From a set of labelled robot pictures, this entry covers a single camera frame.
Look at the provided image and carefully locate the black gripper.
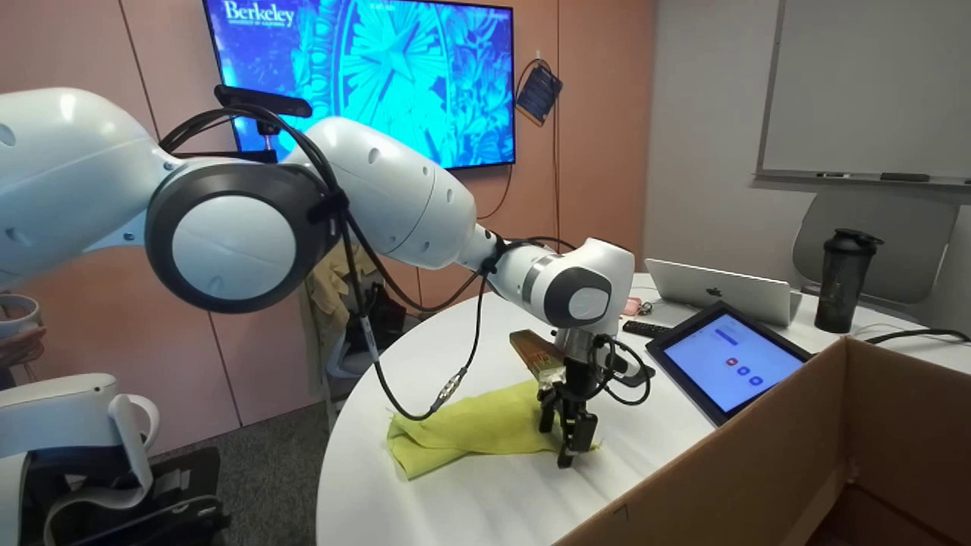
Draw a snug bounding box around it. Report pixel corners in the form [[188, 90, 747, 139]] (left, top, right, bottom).
[[536, 333, 608, 467]]

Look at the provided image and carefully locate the yellow cloth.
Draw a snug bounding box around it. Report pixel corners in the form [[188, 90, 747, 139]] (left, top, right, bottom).
[[385, 381, 558, 480]]

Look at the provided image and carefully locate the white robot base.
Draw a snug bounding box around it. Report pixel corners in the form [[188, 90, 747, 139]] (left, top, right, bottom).
[[0, 373, 160, 546]]

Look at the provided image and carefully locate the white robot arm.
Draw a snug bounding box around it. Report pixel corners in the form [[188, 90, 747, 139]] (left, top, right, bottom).
[[0, 89, 634, 454]]

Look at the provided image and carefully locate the brown cardboard box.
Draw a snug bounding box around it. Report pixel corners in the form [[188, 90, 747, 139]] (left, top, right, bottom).
[[563, 340, 971, 546]]

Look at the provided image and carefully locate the pink case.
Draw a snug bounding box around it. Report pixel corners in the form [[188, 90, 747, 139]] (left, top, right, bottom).
[[624, 297, 654, 316]]

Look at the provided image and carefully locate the black tablet with blue screen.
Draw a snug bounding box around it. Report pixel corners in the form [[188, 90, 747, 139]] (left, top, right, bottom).
[[647, 304, 811, 425]]

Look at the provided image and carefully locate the silver laptop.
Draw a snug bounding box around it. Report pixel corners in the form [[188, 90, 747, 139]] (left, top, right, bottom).
[[643, 259, 800, 328]]

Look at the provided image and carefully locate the black shaker bottle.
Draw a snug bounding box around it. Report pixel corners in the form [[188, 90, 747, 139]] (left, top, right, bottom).
[[815, 228, 884, 333]]

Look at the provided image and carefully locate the grey lounge chair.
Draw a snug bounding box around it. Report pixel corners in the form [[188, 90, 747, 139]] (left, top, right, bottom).
[[791, 190, 960, 304]]

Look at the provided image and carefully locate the wall mounted tv screen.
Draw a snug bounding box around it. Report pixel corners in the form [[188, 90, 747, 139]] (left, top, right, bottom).
[[201, 0, 515, 171]]

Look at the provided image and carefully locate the wall whiteboard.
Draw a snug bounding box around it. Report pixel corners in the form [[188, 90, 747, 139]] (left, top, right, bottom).
[[760, 0, 971, 190]]

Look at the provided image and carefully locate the black camera on stand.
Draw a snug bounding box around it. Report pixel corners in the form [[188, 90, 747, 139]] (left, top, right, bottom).
[[214, 85, 313, 117]]

